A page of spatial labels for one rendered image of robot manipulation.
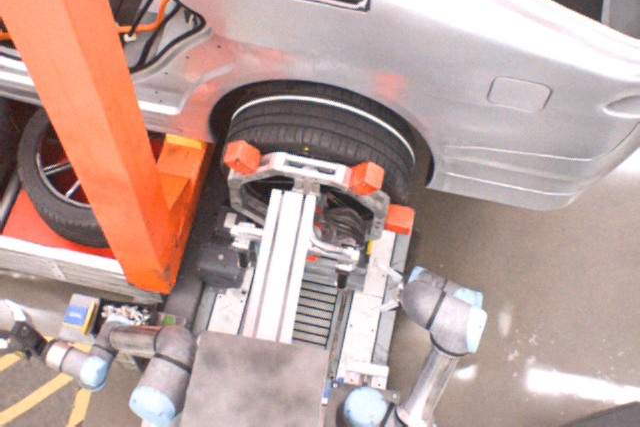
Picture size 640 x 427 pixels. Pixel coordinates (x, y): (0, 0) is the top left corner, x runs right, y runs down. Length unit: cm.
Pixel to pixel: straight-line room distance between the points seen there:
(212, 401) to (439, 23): 126
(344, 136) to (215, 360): 132
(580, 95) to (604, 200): 168
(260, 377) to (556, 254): 258
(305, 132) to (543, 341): 159
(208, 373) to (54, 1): 77
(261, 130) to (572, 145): 97
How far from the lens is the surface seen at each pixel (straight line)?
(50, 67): 214
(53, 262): 375
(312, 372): 179
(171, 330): 246
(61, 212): 366
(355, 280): 385
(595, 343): 411
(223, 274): 360
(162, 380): 239
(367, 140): 298
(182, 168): 346
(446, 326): 254
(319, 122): 296
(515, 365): 399
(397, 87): 281
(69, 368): 267
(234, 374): 179
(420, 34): 260
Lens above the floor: 376
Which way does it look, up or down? 65 degrees down
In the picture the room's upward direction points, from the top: 4 degrees clockwise
